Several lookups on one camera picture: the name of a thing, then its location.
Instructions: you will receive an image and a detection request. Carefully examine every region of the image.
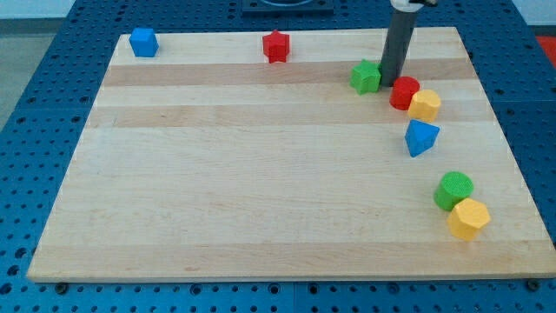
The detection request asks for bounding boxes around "red star block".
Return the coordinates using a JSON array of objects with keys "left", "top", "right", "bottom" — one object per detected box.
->
[{"left": 262, "top": 30, "right": 290, "bottom": 63}]

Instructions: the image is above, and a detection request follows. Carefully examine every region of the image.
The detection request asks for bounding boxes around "blue cube block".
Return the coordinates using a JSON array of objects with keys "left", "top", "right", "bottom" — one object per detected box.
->
[{"left": 129, "top": 28, "right": 159, "bottom": 57}]

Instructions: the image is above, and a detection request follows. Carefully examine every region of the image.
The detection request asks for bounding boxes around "blue triangle block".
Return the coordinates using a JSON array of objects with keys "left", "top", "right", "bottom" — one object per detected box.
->
[{"left": 405, "top": 119, "right": 440, "bottom": 157}]

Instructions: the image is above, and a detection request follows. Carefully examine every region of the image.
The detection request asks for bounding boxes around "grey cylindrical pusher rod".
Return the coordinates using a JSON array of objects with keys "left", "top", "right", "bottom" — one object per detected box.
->
[{"left": 381, "top": 9, "right": 418, "bottom": 87}]

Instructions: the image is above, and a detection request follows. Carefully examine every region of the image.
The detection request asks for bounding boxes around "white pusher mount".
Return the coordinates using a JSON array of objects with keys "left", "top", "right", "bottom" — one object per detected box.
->
[{"left": 390, "top": 0, "right": 438, "bottom": 12}]

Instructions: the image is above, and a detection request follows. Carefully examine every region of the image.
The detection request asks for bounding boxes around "wooden board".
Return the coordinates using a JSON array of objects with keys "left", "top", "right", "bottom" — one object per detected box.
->
[{"left": 27, "top": 27, "right": 555, "bottom": 283}]

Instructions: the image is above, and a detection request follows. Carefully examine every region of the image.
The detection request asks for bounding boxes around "red cylinder block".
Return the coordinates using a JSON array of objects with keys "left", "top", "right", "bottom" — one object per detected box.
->
[{"left": 389, "top": 77, "right": 420, "bottom": 110}]

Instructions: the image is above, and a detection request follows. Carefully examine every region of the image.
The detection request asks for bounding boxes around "yellow hexagon block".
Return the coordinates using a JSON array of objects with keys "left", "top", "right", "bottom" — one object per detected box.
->
[{"left": 447, "top": 197, "right": 491, "bottom": 242}]

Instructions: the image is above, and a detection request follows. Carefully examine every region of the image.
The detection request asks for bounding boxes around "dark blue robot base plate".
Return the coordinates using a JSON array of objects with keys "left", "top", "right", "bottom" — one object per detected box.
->
[{"left": 240, "top": 0, "right": 334, "bottom": 16}]

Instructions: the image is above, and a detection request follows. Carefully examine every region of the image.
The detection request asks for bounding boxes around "green cylinder block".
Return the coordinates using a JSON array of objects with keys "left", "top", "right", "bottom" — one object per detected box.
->
[{"left": 434, "top": 171, "right": 474, "bottom": 211}]

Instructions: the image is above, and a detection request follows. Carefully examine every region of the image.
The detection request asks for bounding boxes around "green star block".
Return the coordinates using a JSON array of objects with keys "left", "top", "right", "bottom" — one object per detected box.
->
[{"left": 349, "top": 59, "right": 381, "bottom": 95}]

